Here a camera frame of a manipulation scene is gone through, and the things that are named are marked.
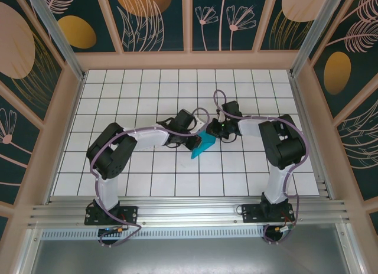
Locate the grey slotted cable duct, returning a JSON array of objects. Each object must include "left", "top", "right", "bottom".
[{"left": 41, "top": 229, "right": 266, "bottom": 239}]

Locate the small green circuit board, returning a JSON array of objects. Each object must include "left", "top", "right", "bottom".
[{"left": 273, "top": 224, "right": 296, "bottom": 235}]

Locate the small black circuit board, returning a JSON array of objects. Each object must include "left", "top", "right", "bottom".
[{"left": 98, "top": 226, "right": 126, "bottom": 236}]

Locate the blue paper sheet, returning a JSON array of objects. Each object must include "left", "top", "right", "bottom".
[{"left": 190, "top": 131, "right": 218, "bottom": 160}]

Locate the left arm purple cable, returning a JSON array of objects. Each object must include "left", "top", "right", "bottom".
[{"left": 89, "top": 107, "right": 210, "bottom": 248}]

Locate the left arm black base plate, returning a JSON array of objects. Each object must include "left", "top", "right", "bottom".
[{"left": 84, "top": 205, "right": 139, "bottom": 226}]

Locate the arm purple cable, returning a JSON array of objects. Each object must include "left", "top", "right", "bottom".
[
  {"left": 213, "top": 89, "right": 310, "bottom": 246},
  {"left": 89, "top": 107, "right": 210, "bottom": 248}
]

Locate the aluminium side rail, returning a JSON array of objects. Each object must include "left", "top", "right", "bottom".
[{"left": 288, "top": 74, "right": 333, "bottom": 200}]

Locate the aluminium mounting rail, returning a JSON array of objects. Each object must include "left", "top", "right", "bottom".
[{"left": 28, "top": 197, "right": 354, "bottom": 227}]

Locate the grey metal sheet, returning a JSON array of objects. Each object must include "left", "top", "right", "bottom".
[{"left": 29, "top": 238, "right": 352, "bottom": 274}]

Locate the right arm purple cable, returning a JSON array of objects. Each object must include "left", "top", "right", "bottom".
[{"left": 213, "top": 89, "right": 310, "bottom": 246}]

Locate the aluminium frame post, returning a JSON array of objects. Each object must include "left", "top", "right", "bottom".
[
  {"left": 288, "top": 0, "right": 346, "bottom": 79},
  {"left": 23, "top": 0, "right": 87, "bottom": 81}
]

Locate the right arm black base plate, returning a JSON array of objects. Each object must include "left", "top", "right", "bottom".
[{"left": 241, "top": 203, "right": 295, "bottom": 224}]

